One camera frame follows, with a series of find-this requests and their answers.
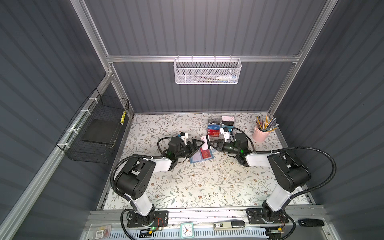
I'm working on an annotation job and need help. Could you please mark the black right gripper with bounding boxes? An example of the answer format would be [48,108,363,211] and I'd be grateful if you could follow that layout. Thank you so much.
[209,140,241,157]

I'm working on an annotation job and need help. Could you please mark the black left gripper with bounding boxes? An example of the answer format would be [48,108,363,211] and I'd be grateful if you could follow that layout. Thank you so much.
[174,139,203,161]

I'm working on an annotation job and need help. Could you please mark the blue leather card holder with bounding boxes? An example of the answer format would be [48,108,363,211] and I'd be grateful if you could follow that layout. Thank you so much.
[190,149,214,164]

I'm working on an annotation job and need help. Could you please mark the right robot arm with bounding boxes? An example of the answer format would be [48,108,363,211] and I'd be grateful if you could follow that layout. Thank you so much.
[207,133,311,222]

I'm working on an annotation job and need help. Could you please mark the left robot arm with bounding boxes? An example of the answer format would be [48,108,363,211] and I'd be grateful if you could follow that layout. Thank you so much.
[110,136,205,217]

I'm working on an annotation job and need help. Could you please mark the red VIP card in stand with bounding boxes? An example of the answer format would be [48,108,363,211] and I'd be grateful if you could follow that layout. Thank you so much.
[208,130,220,137]

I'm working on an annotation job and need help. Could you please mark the clear acrylic card display stand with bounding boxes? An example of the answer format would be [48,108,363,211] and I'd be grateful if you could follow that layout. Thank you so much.
[207,116,235,137]

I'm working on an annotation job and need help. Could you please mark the blue VIP card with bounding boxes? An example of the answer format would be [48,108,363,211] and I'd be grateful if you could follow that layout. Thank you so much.
[207,125,221,131]

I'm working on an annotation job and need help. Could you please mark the black card with gold lines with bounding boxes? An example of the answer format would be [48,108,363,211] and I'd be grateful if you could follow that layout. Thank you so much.
[222,121,234,126]

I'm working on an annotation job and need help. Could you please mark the pink VIP card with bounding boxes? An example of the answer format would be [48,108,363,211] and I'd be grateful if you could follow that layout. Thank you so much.
[222,116,235,122]

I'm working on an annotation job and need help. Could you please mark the pink metal pencil bucket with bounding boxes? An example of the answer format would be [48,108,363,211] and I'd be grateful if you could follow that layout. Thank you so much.
[253,127,270,143]

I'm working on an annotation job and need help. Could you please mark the markers in mesh basket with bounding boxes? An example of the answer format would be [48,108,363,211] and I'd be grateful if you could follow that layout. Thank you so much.
[195,75,238,84]

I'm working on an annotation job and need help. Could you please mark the grey black handheld device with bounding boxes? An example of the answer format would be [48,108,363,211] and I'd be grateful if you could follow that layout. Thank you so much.
[213,220,246,231]

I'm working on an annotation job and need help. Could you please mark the small white desk clock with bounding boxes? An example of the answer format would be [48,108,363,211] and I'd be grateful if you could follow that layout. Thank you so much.
[180,223,195,239]

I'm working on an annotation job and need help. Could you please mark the black remote device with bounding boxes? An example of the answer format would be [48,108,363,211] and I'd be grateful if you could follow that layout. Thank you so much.
[298,219,325,227]

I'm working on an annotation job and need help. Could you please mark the small label packet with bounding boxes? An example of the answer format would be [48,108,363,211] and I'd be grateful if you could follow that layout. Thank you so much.
[94,225,112,240]

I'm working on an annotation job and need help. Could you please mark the white wire mesh basket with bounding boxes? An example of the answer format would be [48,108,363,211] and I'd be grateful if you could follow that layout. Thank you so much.
[173,57,242,85]

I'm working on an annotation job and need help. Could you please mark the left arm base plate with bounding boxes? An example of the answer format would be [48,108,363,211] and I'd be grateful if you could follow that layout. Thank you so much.
[126,211,169,228]

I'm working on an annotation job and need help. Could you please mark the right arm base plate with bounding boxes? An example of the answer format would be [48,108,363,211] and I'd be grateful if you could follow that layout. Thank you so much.
[246,208,290,225]

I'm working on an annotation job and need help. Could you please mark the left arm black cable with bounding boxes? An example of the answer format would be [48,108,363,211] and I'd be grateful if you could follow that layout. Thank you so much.
[110,136,181,201]

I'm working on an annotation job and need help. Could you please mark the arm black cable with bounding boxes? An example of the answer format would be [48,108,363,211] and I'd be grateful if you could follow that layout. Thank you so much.
[231,127,337,200]
[110,136,181,201]

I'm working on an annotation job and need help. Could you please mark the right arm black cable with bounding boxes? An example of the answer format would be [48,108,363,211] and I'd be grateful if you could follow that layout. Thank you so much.
[231,127,337,200]

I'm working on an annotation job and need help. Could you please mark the black wire wall basket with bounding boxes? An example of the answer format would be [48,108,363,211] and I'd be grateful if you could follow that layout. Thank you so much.
[57,90,130,164]

